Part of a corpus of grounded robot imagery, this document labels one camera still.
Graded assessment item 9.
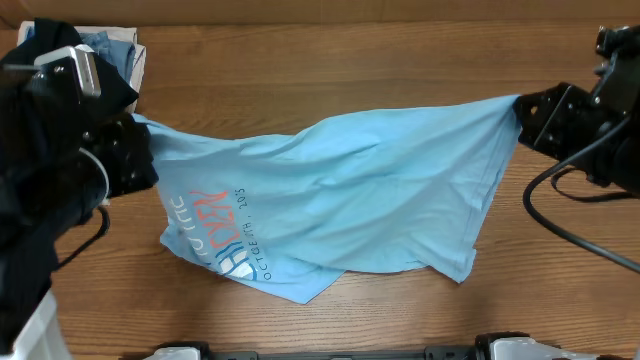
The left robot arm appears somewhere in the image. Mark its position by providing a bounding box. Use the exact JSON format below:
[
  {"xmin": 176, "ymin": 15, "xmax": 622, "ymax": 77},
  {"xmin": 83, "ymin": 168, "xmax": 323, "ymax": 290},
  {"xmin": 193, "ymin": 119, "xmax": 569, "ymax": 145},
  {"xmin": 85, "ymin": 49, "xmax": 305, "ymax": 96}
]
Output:
[{"xmin": 1, "ymin": 46, "xmax": 158, "ymax": 359}]

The folded white cloth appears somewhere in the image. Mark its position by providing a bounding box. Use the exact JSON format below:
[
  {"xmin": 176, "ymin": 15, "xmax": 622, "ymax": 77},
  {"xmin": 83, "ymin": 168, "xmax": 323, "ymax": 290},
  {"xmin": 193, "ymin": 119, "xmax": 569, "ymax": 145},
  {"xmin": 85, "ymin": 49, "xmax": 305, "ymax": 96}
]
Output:
[{"xmin": 75, "ymin": 26, "xmax": 146, "ymax": 92}]

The light blue t-shirt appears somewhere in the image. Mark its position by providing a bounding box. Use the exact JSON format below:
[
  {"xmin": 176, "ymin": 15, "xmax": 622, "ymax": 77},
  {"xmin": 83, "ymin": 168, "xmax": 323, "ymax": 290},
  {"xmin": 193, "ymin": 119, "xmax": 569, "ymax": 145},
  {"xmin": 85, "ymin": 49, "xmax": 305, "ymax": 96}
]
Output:
[{"xmin": 148, "ymin": 96, "xmax": 520, "ymax": 304}]

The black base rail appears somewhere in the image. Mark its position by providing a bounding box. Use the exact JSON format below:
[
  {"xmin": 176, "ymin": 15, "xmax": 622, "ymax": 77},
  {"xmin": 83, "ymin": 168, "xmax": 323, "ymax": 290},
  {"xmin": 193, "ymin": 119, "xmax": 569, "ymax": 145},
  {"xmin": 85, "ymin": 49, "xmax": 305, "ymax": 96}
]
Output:
[{"xmin": 144, "ymin": 331, "xmax": 640, "ymax": 360}]

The folded black shirt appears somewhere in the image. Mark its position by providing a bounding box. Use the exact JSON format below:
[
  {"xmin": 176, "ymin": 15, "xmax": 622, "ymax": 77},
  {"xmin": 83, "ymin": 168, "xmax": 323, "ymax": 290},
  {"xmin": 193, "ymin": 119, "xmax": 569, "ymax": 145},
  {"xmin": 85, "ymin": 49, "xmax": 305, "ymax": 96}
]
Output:
[{"xmin": 1, "ymin": 18, "xmax": 139, "ymax": 115}]

